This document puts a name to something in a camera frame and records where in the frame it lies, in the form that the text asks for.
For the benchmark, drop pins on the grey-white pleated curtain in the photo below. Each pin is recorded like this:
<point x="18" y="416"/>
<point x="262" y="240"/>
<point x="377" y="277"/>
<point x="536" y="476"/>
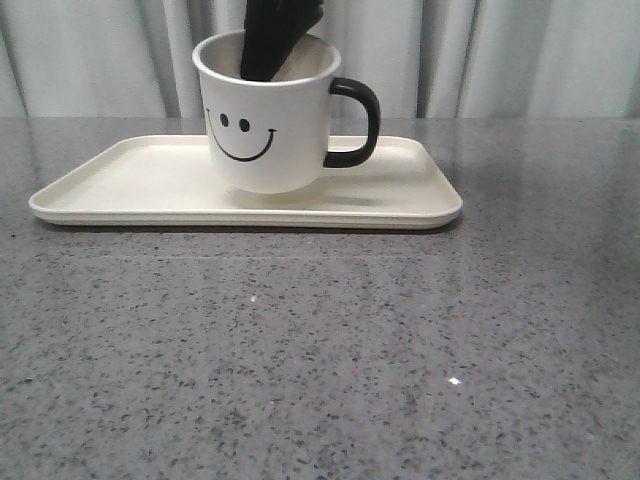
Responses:
<point x="423" y="59"/>

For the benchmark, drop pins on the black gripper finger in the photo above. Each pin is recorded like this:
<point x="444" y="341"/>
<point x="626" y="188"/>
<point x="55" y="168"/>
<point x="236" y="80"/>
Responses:
<point x="305" y="22"/>
<point x="255" y="56"/>

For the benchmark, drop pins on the cream rectangular plastic tray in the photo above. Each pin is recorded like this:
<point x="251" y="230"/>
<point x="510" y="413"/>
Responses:
<point x="169" y="180"/>

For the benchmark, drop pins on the white smiley mug black handle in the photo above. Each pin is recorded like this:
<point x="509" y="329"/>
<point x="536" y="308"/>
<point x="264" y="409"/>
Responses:
<point x="273" y="137"/>

